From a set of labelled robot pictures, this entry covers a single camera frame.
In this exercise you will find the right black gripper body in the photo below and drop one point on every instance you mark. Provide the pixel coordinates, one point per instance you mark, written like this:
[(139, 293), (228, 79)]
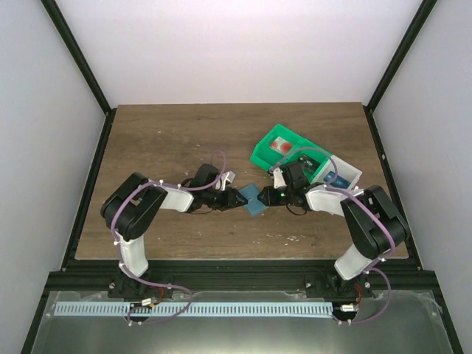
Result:
[(274, 196)]

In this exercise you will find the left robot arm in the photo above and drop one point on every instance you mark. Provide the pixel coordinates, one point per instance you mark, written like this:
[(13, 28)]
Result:
[(130, 210)]

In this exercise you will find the white bin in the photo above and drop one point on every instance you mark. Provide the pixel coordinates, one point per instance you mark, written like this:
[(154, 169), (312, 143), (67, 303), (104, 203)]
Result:
[(343, 169)]

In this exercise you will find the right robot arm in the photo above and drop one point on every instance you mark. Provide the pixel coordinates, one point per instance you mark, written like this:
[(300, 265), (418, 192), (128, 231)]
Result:
[(375, 224)]

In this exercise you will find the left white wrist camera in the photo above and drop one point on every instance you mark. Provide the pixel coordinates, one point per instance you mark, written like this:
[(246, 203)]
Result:
[(226, 179)]

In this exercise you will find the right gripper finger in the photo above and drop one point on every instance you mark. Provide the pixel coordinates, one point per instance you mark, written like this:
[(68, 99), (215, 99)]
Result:
[(264, 193), (264, 199)]

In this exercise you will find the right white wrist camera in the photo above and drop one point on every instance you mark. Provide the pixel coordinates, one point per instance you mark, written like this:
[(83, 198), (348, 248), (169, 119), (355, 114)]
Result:
[(279, 181)]

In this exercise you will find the green bin far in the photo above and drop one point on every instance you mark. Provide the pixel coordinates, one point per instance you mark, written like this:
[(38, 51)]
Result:
[(263, 156)]

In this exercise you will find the blue card holder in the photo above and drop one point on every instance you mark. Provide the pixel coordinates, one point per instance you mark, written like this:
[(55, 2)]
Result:
[(254, 206)]

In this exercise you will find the white slotted cable duct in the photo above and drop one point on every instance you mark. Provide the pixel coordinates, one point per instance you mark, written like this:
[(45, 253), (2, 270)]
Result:
[(198, 309)]

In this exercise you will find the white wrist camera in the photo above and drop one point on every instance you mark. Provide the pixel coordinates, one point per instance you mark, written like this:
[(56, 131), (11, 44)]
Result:
[(279, 181), (226, 179)]

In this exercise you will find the green bin middle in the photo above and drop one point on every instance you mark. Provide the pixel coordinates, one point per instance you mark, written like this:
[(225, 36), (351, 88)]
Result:
[(311, 157)]

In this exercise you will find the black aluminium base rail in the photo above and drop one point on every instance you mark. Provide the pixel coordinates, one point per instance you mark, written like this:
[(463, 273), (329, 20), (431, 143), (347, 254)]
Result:
[(232, 275)]

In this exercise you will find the black frame post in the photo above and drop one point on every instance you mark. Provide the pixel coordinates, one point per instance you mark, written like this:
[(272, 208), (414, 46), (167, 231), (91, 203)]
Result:
[(55, 14), (413, 30)]

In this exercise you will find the blue card in bin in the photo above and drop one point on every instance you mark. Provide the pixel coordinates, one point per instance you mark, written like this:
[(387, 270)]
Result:
[(336, 180)]

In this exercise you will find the black frame post right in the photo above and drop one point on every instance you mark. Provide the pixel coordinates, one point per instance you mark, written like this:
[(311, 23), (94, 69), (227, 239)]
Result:
[(413, 30)]

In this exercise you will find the metal base plate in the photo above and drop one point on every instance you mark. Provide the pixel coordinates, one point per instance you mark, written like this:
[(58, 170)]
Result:
[(396, 322)]

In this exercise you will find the black card in bin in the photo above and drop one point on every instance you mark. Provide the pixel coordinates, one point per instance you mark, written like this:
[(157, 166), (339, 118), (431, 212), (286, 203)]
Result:
[(308, 163)]

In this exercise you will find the green bin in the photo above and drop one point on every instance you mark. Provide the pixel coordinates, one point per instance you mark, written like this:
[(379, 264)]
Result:
[(311, 157), (263, 156)]

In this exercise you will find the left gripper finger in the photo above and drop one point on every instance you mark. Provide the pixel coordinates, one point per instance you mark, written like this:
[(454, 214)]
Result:
[(236, 204), (237, 198)]

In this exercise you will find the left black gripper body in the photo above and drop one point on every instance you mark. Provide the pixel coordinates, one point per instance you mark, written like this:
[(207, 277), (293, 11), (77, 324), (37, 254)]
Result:
[(228, 198)]

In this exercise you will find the red white card in bin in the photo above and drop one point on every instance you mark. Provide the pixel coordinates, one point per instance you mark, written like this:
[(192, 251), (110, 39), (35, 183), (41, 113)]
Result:
[(281, 145)]

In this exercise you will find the black frame post left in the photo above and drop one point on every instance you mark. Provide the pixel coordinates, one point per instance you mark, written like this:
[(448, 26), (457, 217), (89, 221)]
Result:
[(55, 14)]

